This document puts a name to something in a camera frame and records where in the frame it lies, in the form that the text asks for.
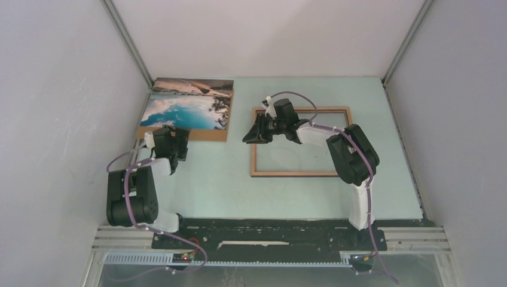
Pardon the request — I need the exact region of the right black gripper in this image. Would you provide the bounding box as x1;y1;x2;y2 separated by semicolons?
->
242;114;286;145

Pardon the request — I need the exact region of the brown cardboard backing board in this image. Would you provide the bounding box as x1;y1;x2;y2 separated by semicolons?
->
136;93;233;142

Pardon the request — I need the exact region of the wooden picture frame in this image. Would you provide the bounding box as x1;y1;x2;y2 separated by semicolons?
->
250;106;353;178

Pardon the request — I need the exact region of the landscape photo print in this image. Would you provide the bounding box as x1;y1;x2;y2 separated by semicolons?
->
140;78;234;130

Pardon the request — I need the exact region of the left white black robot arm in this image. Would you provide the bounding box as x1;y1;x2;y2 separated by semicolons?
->
106;125;190;249

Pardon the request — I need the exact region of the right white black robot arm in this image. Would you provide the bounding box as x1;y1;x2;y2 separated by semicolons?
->
242;97;380;250

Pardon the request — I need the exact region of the left corner aluminium profile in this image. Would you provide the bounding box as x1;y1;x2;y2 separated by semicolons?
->
100;0;154;89

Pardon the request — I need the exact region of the corner aluminium profile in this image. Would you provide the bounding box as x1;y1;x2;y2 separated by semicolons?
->
100;0;154;89
381;0;435;88

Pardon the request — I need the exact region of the right corner aluminium profile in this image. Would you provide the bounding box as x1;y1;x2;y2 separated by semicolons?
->
381;0;435;88

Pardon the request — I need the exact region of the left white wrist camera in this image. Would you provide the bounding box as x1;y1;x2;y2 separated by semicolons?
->
143;131;155;149

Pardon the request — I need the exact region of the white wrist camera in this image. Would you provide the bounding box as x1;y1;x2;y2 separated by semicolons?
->
261;96;277;118
143;131;155;149

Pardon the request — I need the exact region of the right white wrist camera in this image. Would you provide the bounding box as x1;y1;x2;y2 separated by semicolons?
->
261;96;277;118

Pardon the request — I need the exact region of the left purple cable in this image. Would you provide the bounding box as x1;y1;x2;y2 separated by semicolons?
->
106;146;209;278

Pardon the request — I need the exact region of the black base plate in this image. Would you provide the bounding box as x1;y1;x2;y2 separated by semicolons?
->
151;218;387;264

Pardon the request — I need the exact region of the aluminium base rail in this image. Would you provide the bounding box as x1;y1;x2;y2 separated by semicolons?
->
83;218;457;286

